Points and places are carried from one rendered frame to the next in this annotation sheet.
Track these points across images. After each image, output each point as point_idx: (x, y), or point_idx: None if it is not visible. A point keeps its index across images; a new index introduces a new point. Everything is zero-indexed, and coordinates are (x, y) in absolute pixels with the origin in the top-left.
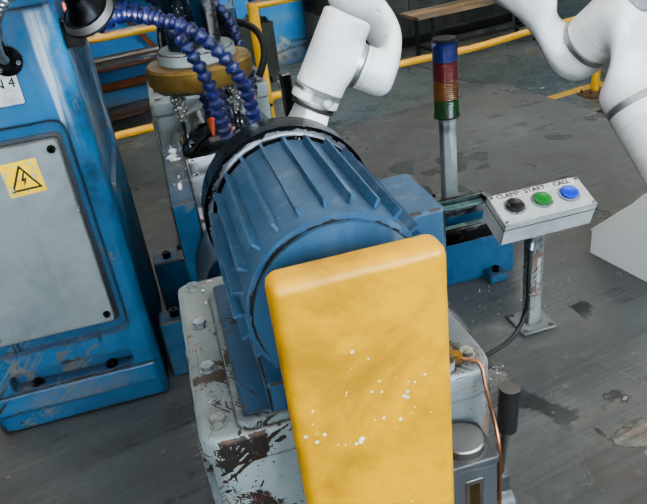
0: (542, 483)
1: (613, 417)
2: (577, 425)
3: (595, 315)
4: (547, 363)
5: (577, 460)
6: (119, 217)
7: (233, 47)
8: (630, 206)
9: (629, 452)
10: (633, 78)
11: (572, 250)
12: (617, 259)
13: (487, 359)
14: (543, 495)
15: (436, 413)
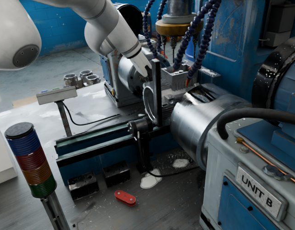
0: (90, 102)
1: (66, 114)
2: (76, 112)
3: (46, 141)
4: (74, 125)
5: (81, 106)
6: (194, 51)
7: (162, 18)
8: (2, 138)
9: (69, 108)
10: None
11: (24, 177)
12: (13, 163)
13: (91, 125)
14: (91, 101)
15: None
